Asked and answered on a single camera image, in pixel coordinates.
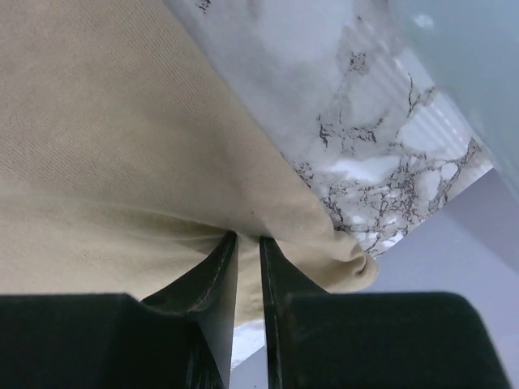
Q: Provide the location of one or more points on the beige t shirt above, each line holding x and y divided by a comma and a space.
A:
125, 158

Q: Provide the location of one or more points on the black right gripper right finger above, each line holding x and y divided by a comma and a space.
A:
316, 339

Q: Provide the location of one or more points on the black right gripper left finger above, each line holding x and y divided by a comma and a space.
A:
179, 337

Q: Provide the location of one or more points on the white rectangular plastic basket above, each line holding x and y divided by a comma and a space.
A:
470, 50

